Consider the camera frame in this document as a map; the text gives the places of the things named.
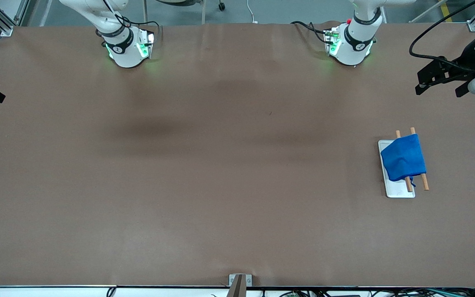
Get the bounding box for blue microfibre towel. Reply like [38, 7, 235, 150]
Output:
[380, 134, 427, 189]

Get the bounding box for white towel rack wooden rods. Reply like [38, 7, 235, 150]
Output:
[378, 127, 430, 198]

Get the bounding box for brown table cover sheet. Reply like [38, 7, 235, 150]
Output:
[0, 21, 475, 288]

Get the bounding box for office chair base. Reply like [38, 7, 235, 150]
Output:
[143, 0, 226, 25]

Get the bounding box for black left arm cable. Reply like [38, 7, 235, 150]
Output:
[409, 0, 475, 74]

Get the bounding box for black base power cable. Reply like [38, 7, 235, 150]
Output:
[290, 21, 332, 44]

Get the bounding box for white floor cable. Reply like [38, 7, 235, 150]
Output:
[246, 0, 259, 24]

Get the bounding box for tangled cables under table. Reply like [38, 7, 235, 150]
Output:
[106, 287, 475, 297]

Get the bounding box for small metal table bracket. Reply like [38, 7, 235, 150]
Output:
[228, 273, 253, 287]

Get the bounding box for brown camera pole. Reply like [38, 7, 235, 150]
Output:
[226, 274, 247, 297]

